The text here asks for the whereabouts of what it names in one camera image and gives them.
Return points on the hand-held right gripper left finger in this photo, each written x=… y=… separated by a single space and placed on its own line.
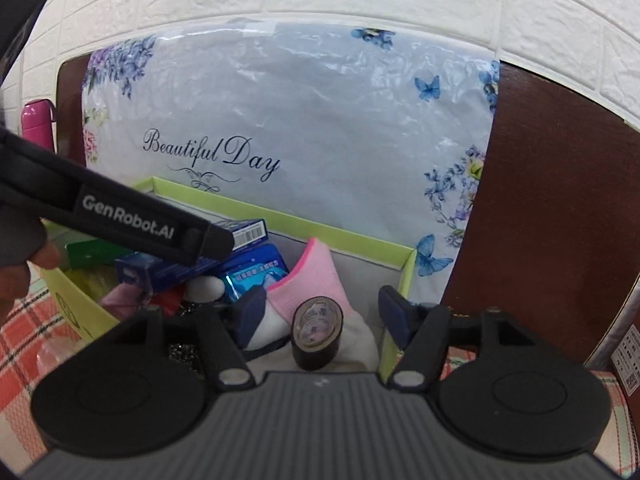
x=250 y=315

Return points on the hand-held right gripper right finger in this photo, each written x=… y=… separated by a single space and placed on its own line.
x=392 y=317

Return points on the blue gum container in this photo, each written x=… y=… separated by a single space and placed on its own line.
x=255 y=272

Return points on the blue mask box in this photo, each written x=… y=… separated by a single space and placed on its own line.
x=165 y=272

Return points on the black tape roll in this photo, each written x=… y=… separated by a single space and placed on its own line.
x=317 y=345

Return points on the light green cardboard box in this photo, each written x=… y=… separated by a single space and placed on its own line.
x=350 y=242

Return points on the person's left hand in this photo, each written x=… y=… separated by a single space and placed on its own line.
x=15 y=290

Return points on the large dark green box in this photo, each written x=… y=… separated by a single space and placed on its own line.
x=92 y=255

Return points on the red box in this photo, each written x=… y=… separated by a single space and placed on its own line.
x=165 y=302

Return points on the pink thermos bottle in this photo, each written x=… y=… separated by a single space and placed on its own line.
x=37 y=125

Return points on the clear plastic container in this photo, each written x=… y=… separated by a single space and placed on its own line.
x=55 y=355

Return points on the plaid bedsheet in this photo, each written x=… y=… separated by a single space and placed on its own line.
x=25 y=360

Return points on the floral white plastic package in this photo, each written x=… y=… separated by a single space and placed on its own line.
x=300 y=110

